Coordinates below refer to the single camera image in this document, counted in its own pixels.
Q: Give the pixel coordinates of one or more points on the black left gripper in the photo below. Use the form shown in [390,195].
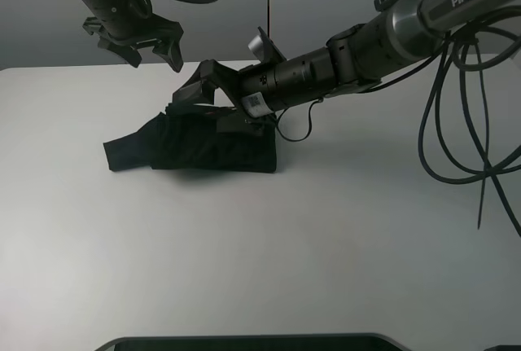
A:
[121,33]

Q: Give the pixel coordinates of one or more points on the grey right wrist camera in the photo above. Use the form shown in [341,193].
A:
[264,49]

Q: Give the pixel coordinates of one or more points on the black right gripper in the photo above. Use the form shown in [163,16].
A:
[255,91]

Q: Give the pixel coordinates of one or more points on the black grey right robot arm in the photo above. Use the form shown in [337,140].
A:
[403,33]

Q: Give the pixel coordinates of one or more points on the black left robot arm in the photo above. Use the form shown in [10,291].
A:
[139,8]

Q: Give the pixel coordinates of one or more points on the black printed t-shirt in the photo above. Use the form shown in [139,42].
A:
[186,138]

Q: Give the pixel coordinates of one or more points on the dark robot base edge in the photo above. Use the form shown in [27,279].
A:
[356,341]

